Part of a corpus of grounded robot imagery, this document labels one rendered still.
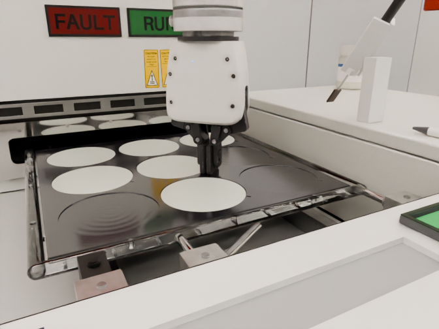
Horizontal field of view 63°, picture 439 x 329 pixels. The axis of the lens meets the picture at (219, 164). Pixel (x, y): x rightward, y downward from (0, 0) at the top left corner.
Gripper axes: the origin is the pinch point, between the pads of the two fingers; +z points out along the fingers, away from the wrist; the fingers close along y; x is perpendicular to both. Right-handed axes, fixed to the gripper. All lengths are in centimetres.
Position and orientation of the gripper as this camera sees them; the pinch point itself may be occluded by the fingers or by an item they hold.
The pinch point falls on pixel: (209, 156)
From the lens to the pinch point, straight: 48.9
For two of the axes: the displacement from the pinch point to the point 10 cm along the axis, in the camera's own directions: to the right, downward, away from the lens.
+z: 0.0, 9.4, 3.3
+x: 3.5, -3.1, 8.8
